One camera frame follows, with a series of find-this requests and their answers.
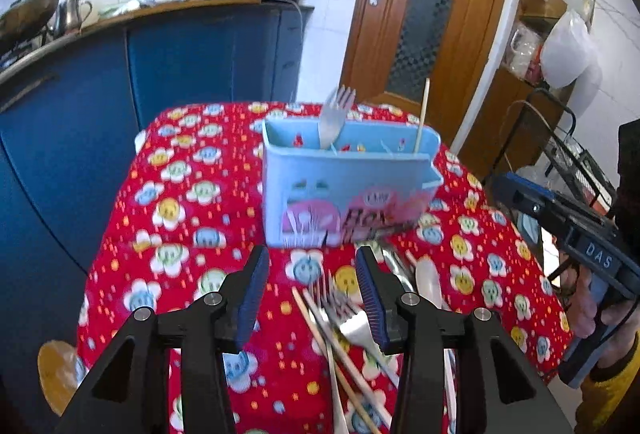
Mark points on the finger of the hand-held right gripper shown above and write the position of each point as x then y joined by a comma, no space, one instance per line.
530,188
540,216

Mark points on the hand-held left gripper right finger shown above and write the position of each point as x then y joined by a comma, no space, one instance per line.
372,309

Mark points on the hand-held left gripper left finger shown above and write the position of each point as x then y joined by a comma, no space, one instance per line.
252,294

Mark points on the metal fork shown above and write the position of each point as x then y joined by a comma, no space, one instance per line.
332,124
356,330
320,301

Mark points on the large metal spoon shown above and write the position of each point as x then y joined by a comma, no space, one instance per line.
400,269

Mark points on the wooden chopstick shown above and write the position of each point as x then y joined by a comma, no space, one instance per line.
324,328
422,114
352,391

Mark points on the white plastic spoon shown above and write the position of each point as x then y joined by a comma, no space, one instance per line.
429,281

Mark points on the light blue plastic utensil holder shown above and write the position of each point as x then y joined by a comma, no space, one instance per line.
320,184

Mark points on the person's right forearm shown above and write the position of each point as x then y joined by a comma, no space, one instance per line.
615,389

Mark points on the person's right hand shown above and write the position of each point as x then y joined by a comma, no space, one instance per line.
582,314

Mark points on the black metal cart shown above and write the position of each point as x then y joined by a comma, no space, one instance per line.
565,154

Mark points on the wooden shelf unit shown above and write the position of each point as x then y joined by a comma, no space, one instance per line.
500,114

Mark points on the red floral tablecloth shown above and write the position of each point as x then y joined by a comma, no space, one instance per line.
200,214

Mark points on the wooden door with glass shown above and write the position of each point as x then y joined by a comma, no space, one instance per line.
465,64

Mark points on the hanging white plastic bag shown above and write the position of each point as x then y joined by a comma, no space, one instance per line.
570,49

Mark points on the cardboard box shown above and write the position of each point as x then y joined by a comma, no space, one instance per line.
540,4

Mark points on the wooden stool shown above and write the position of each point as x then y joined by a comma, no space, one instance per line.
55,374

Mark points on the blue base cabinets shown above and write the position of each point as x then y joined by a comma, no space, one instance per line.
75,139

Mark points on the wooden kitchen countertop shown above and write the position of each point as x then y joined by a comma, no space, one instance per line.
150,11

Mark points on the metal kettle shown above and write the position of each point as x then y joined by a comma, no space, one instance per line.
70,14

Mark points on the metal wok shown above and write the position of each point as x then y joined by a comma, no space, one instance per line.
25,16

